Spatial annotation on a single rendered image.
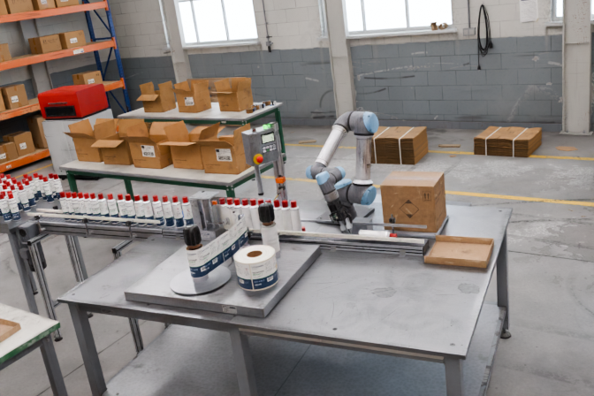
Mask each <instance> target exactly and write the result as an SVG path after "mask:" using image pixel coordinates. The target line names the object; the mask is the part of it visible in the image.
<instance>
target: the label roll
mask: <svg viewBox="0 0 594 396"><path fill-rule="evenodd" d="M234 261H235V267H236V271H237V277H238V282H239V286H240V288H242V289H244V290H248V291H259V290H263V289H267V288H269V287H272V286H274V285H275V284H276V283H277V282H278V280H279V276H278V265H277V259H276V253H275V249H274V248H273V247H270V246H265V245H256V246H251V247H245V248H243V249H241V250H240V251H238V252H237V253H236V254H235V255H234Z"/></svg>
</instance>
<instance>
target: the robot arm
mask: <svg viewBox="0 0 594 396"><path fill-rule="evenodd" d="M377 129H378V119H377V116H376V115H375V114H374V113H372V112H367V111H365V112H363V111H348V112H346V113H344V114H343V115H341V116H340V117H339V118H338V119H337V120H336V122H335V123H334V125H333V126H332V131H331V134H330V136H329V138H328V140H327V141H326V143H325V144H324V147H323V149H322V150H321V152H320V154H319V156H318V158H317V160H316V161H315V163H314V165H310V166H309V167H307V169H306V176H307V178H309V179H313V180H315V179H316V181H317V184H318V185H319V187H320V189H321V191H322V193H323V195H324V199H325V200H326V201H327V205H328V207H329V209H330V212H331V214H330V215H329V216H330V217H332V218H333V221H332V219H331V221H332V222H333V223H334V222H335V221H336V222H338V223H339V224H340V230H341V231H346V232H348V233H351V232H352V227H353V225H352V223H353V222H352V220H354V219H355V218H356V217H357V211H356V209H355V207H354V203H356V204H361V205H370V204H371V203H372V202H373V201H375V198H376V195H377V190H376V188H375V187H374V186H373V182H372V181H371V180H370V159H371V138H372V137H373V136H374V133H375V132H376V131H377ZM350 131H353V132H354V136H355V137H356V166H355V180H354V181H353V183H352V180H351V179H343V178H344V177H345V176H346V172H345V170H344V169H343V168H342V167H340V166H337V167H335V168H334V169H332V168H327V167H328V165H329V163H330V161H331V160H332V158H333V156H334V154H335V152H336V150H337V148H338V147H339V144H340V143H341V141H342V139H343V137H344V136H346V135H347V133H348V132H350Z"/></svg>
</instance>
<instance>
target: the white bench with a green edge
mask: <svg viewBox="0 0 594 396"><path fill-rule="evenodd" d="M0 318H3V319H7V320H11V321H13V322H16V323H19V324H20V327H21V330H19V331H17V332H16V333H14V334H13V335H11V336H10V337H9V338H8V339H6V340H4V341H3V342H1V343H0V371H1V370H2V369H4V368H6V367H8V366H9V365H11V364H13V363H14V362H15V361H17V360H19V359H20V358H22V357H23V356H25V355H27V354H29V353H30V352H32V351H34V350H35V349H36V348H38V347H40V350H41V353H42V359H43V362H44V365H45V368H46V371H47V374H48V378H49V382H50V386H51V389H52V392H53V395H54V396H68V394H67V390H66V388H65V382H64V379H63V376H62V372H61V369H60V366H59V363H58V359H57V354H56V351H55V348H54V345H53V341H52V338H51V335H50V334H51V333H52V332H53V331H55V330H57V329H58V328H60V327H61V325H60V322H58V321H55V320H52V319H49V318H47V317H44V316H38V315H36V314H33V313H30V312H27V311H25V310H21V309H18V308H14V307H11V306H8V305H5V304H2V303H0Z"/></svg>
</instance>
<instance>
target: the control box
mask: <svg viewBox="0 0 594 396"><path fill-rule="evenodd" d="M270 132H274V137H275V141H272V142H268V143H265V144H262V139H261V134H264V133H270ZM241 135H242V141H243V147H244V152H245V158H246V163H247V164H248V165H251V166H253V167H255V166H257V165H261V164H266V163H269V162H273V161H276V160H278V147H277V141H276V134H275V129H274V128H272V127H271V128H268V129H266V130H263V127H259V128H256V132H255V133H252V130H248V131H245V132H242V133H241ZM274 143H276V147H277V150H273V151H271V152H267V153H263V148H262V147H264V146H268V145H271V144H274ZM259 156H261V157H262V158H263V161H262V162H261V163H258V162H257V161H256V158H257V157H259Z"/></svg>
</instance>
